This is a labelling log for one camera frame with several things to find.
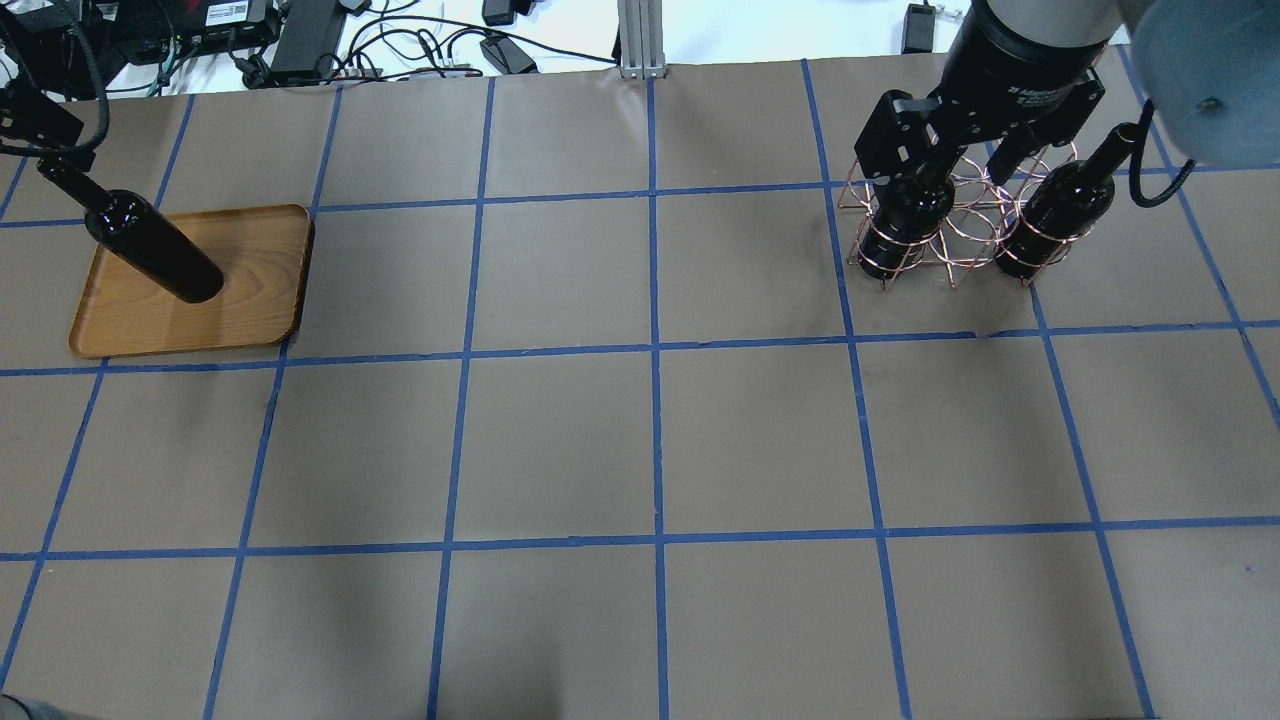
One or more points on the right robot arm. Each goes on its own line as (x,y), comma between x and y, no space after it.
(1209,68)

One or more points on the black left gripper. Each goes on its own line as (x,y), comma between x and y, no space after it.
(38,118)

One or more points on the copper wire bottle basket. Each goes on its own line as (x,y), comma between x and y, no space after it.
(972,236)

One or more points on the aluminium frame post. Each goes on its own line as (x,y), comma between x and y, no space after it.
(640,36)

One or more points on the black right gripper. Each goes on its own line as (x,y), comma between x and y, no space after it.
(1020,62)

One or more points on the black power adapter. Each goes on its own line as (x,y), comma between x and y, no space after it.
(310,34)

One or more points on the wooden serving tray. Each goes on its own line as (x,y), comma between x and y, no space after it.
(263,254)

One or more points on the dark wine bottle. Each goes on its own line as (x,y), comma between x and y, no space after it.
(1065,206)
(130,227)
(910,211)

